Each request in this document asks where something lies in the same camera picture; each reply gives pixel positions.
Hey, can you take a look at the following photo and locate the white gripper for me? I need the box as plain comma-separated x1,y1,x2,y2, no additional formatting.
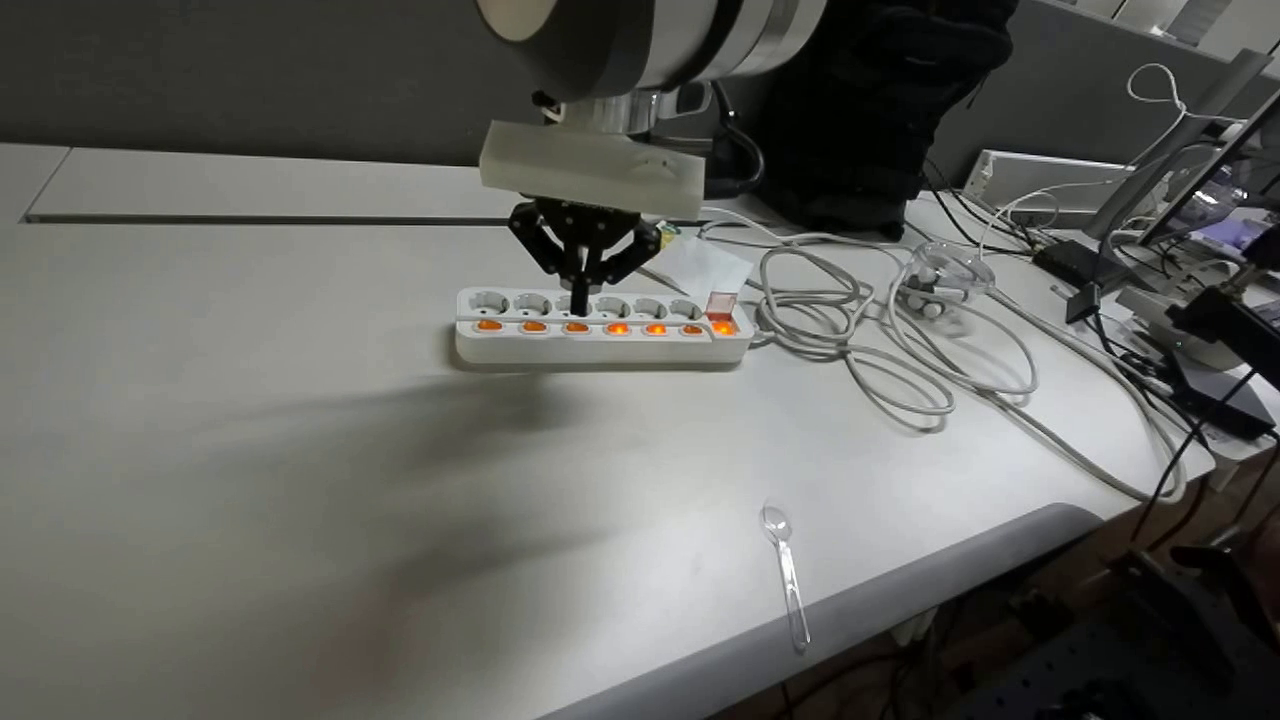
475,115,708,321

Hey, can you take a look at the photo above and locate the white multi-switch power strip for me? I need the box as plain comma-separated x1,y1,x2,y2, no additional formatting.
452,278,760,373

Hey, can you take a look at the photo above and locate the white paper tag green print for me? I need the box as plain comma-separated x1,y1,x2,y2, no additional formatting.
674,225,758,290

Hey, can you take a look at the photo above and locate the black cloth cover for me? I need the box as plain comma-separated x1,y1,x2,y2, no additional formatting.
758,0,1023,239

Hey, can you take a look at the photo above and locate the clear plastic spoon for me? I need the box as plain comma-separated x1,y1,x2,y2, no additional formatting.
758,499,818,657

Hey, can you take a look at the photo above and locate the grey desk divider panel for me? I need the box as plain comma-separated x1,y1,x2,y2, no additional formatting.
0,0,536,173

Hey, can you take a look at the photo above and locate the grey partition panel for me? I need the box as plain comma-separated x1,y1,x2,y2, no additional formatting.
923,0,1272,192

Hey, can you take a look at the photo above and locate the black equipment stand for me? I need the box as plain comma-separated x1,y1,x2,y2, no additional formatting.
1031,74,1280,445

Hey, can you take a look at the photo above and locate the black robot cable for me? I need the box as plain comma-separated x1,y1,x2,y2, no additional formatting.
699,74,772,202

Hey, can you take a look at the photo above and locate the white power strip cable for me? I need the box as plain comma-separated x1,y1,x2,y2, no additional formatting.
637,196,1205,513

